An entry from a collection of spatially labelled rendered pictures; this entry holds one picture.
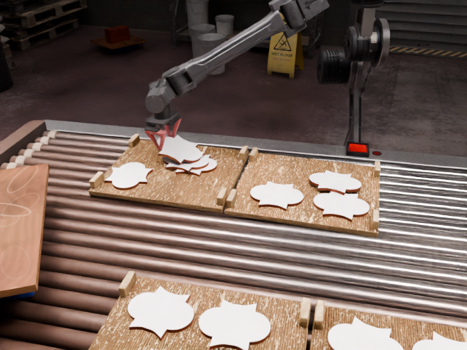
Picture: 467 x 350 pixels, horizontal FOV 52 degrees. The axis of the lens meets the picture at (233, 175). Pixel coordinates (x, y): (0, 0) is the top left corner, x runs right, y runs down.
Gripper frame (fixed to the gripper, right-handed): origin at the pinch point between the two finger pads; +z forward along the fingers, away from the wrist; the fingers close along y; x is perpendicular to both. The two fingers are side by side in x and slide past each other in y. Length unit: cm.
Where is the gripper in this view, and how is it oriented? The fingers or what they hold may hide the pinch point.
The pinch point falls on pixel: (165, 142)
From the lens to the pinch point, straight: 155.8
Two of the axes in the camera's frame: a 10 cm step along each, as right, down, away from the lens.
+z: 0.3, 8.5, 5.2
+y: 3.7, -5.0, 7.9
